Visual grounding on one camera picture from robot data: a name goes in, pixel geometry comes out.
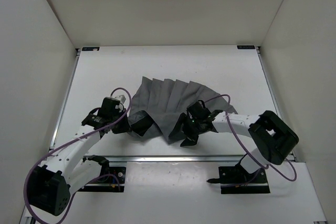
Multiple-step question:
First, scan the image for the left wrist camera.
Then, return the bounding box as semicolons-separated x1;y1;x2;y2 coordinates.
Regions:
98;95;126;119

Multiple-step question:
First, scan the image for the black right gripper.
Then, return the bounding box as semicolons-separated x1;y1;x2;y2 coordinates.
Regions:
170;113;203;146

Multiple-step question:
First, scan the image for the right corner label sticker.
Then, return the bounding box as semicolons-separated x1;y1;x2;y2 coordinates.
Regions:
237;45;255;50

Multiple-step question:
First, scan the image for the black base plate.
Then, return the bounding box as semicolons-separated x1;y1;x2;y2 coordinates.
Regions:
207;166;270;195
78;161;127;193

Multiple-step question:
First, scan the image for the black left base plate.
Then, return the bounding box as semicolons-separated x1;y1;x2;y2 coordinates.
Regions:
78;161;127;193

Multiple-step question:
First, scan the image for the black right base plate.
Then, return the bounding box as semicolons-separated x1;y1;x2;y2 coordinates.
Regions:
207;166;270;195

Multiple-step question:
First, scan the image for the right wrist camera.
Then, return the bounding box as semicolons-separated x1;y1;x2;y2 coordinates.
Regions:
186;100;211;120

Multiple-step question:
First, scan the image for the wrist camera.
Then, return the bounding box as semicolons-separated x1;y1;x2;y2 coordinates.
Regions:
98;95;126;119
186;100;211;120

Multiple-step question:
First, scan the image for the grey pleated skirt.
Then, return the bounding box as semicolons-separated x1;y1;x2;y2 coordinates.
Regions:
128;77;237;144

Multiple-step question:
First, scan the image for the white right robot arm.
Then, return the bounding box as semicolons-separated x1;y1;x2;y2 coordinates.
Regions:
169;109;299;182

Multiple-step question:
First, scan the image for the corner label sticker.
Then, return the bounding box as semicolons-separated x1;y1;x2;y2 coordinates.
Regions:
81;47;100;51
237;45;255;50

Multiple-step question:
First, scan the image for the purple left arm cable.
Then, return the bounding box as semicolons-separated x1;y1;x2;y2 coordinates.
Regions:
23;87;132;223

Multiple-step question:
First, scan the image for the left corner label sticker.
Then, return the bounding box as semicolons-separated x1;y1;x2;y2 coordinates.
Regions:
81;47;100;51

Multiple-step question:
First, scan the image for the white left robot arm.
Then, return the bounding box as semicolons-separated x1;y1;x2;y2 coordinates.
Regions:
24;108;129;216

